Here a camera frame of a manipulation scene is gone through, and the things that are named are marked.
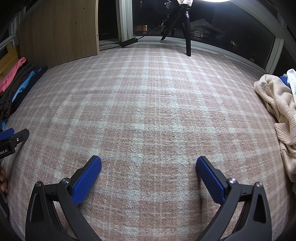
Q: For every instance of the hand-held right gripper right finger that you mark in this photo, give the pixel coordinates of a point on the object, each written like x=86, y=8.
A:
x=210, y=183

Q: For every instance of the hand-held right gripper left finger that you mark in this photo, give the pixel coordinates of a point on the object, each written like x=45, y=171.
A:
x=87, y=178

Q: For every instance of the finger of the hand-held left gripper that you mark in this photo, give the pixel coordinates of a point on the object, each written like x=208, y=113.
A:
x=7, y=133
x=20, y=136

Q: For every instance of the cream ribbed sweater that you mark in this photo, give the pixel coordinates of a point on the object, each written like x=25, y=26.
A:
x=277, y=99

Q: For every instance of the person's left hand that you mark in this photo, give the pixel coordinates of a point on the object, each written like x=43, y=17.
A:
x=3, y=179

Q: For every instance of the small blue cloth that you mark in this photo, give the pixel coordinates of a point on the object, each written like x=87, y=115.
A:
x=4, y=125

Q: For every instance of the light blue garment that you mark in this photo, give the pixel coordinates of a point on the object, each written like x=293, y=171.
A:
x=23, y=85

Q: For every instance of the pink garment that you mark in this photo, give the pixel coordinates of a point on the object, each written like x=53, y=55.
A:
x=11, y=74

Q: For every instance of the navy garment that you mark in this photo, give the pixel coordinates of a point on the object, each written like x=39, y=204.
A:
x=34, y=78

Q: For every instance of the pale wooden slats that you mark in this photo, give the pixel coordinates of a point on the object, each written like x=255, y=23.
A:
x=9, y=58

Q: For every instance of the pink plaid blanket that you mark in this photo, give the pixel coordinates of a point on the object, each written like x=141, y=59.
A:
x=148, y=104

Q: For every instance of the wooden board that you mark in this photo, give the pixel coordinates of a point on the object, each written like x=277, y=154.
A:
x=57, y=30

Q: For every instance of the blue ribbed cloth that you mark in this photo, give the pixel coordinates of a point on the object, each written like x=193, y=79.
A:
x=284, y=80

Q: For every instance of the white cloth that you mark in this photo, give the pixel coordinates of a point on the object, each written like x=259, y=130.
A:
x=292, y=81

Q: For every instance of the black power strip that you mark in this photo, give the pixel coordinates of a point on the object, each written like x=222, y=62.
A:
x=128, y=42

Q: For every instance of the black tripod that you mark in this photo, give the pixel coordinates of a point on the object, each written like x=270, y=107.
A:
x=187, y=30

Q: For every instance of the white window frame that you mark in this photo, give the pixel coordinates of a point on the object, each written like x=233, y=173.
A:
x=123, y=20

